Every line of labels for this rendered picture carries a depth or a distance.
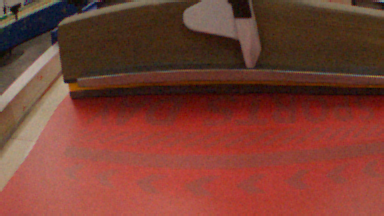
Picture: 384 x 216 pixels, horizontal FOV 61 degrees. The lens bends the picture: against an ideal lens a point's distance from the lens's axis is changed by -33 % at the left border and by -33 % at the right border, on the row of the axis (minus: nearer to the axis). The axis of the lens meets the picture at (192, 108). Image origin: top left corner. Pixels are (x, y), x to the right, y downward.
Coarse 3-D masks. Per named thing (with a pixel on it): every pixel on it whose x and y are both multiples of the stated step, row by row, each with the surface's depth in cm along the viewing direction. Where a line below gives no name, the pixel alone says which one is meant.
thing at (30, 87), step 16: (320, 0) 71; (336, 0) 69; (48, 64) 49; (16, 80) 46; (32, 80) 45; (48, 80) 50; (0, 96) 42; (16, 96) 41; (32, 96) 45; (0, 112) 37; (16, 112) 41; (0, 128) 37; (16, 128) 41; (0, 144) 37
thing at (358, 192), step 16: (304, 192) 27; (320, 192) 26; (336, 192) 25; (352, 192) 25; (368, 192) 24; (224, 208) 27; (240, 208) 27; (256, 208) 26; (272, 208) 26; (288, 208) 26; (304, 208) 25; (320, 208) 24; (336, 208) 24; (352, 208) 23; (368, 208) 23
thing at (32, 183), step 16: (64, 112) 43; (80, 112) 42; (48, 128) 40; (64, 128) 40; (48, 144) 37; (64, 144) 37; (32, 160) 35; (48, 160) 34; (16, 176) 32; (32, 176) 32; (48, 176) 32; (16, 192) 30; (32, 192) 30; (48, 192) 30; (64, 192) 30; (80, 192) 30; (96, 192) 30; (112, 192) 30; (128, 192) 30; (0, 208) 27; (16, 208) 27; (32, 208) 28; (48, 208) 28; (64, 208) 28; (80, 208) 28; (96, 208) 28; (112, 208) 28; (128, 208) 28; (144, 208) 28; (160, 208) 28; (176, 208) 28; (192, 208) 28; (208, 208) 27
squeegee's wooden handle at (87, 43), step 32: (160, 0) 38; (192, 0) 37; (256, 0) 35; (288, 0) 35; (64, 32) 40; (96, 32) 40; (128, 32) 39; (160, 32) 39; (192, 32) 38; (288, 32) 36; (320, 32) 35; (352, 32) 33; (64, 64) 42; (96, 64) 42; (128, 64) 41; (160, 64) 40; (288, 64) 37; (320, 64) 36; (352, 64) 35
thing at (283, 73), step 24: (96, 72) 42; (120, 72) 40; (144, 72) 39; (168, 72) 39; (192, 72) 38; (216, 72) 38; (240, 72) 37; (264, 72) 37; (288, 72) 36; (312, 72) 36; (336, 72) 35; (360, 72) 34
